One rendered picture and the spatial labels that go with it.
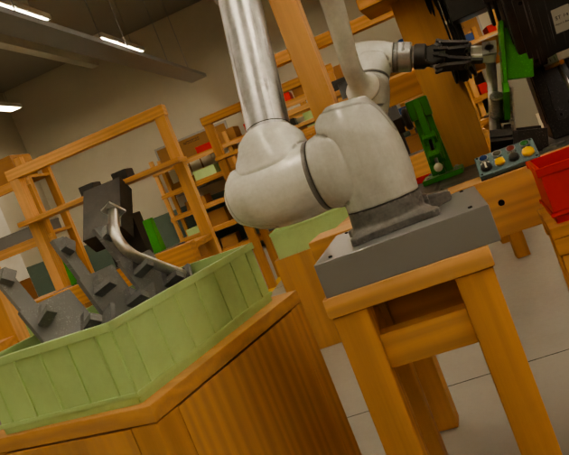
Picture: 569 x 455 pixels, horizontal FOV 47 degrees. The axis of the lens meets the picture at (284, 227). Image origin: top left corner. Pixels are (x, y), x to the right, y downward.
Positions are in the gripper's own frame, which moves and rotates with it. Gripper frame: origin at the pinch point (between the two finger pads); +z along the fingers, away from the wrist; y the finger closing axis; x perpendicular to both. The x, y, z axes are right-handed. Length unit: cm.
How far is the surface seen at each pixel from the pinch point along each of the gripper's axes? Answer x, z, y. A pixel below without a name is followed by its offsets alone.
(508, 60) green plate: -6.7, 6.0, -10.5
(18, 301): -17, -105, -96
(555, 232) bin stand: -20, 10, -77
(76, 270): -11, -98, -84
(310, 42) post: 14, -57, 25
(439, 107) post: 28.7, -12.2, 6.8
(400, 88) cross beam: 30.6, -25.7, 18.4
